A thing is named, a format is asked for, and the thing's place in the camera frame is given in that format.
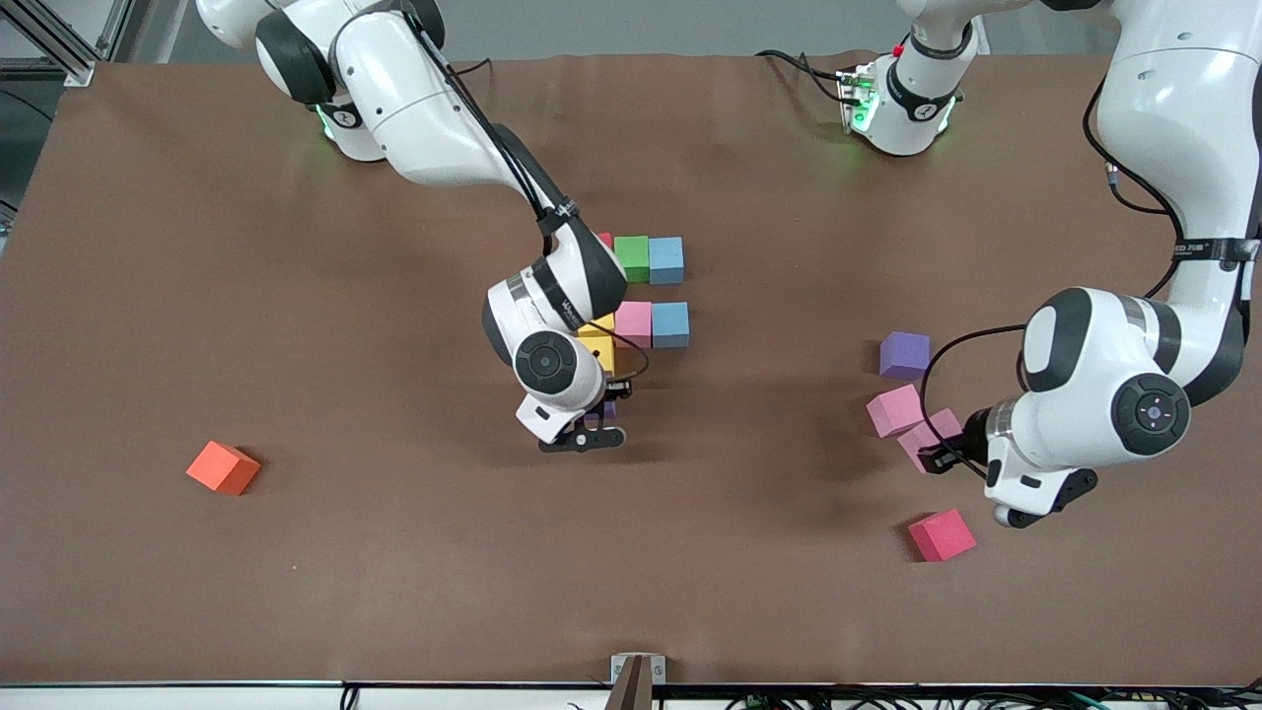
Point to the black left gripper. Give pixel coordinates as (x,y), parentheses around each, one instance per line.
(975,433)

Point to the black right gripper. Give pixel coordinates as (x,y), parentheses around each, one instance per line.
(619,392)

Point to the purple foam block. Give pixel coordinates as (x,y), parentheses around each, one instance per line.
(905,355)
(610,407)

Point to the pink foam block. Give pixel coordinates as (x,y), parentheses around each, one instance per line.
(932,429)
(635,324)
(895,409)

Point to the yellow foam block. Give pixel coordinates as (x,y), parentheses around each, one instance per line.
(603,353)
(599,323)

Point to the light blue foam block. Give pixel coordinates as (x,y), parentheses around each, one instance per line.
(667,261)
(670,325)

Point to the green foam block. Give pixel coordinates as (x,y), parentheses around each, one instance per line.
(636,259)

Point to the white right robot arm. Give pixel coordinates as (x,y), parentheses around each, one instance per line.
(414,108)

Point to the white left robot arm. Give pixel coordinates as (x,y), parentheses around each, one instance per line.
(1173,99)

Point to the brown table mat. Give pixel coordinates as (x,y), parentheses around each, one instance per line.
(631,592)

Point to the orange foam block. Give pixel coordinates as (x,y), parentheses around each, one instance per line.
(223,467)

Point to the aluminium frame post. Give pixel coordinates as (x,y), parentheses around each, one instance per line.
(59,44)

